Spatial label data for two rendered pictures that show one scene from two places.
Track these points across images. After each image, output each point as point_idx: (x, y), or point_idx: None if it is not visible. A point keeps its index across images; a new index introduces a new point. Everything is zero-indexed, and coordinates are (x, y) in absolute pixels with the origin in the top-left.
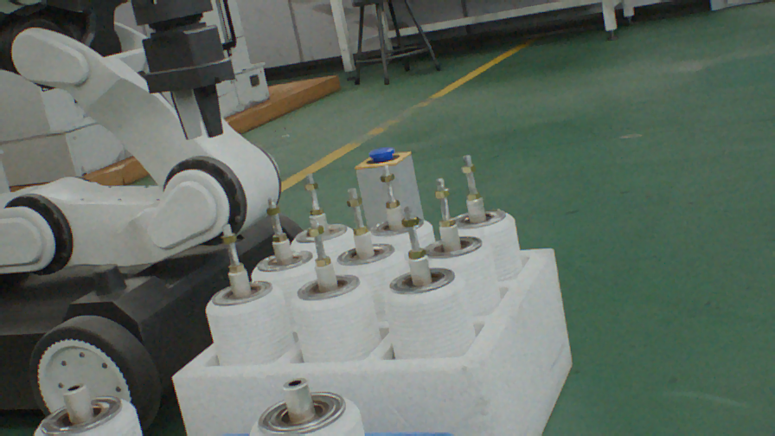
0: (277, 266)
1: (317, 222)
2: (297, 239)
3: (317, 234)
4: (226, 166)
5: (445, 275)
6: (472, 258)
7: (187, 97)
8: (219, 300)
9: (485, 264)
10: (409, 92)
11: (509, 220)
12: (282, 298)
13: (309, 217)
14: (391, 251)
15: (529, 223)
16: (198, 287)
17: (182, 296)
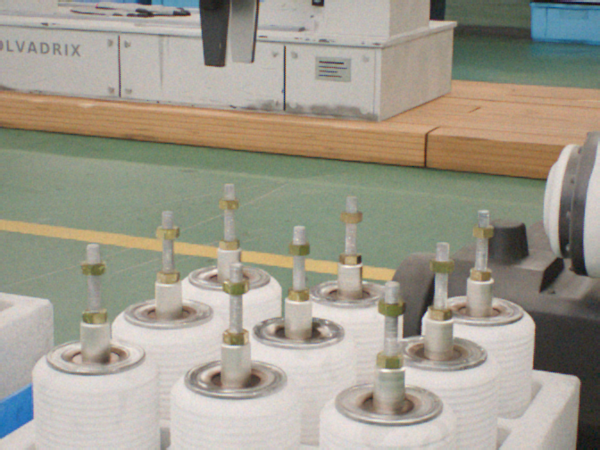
0: (329, 290)
1: (162, 221)
2: (456, 296)
3: (156, 235)
4: (588, 163)
5: (87, 366)
6: (178, 396)
7: (241, 7)
8: (215, 269)
9: (189, 422)
10: None
11: (364, 432)
12: (220, 309)
13: (167, 211)
14: (277, 343)
15: None
16: (585, 324)
17: (541, 314)
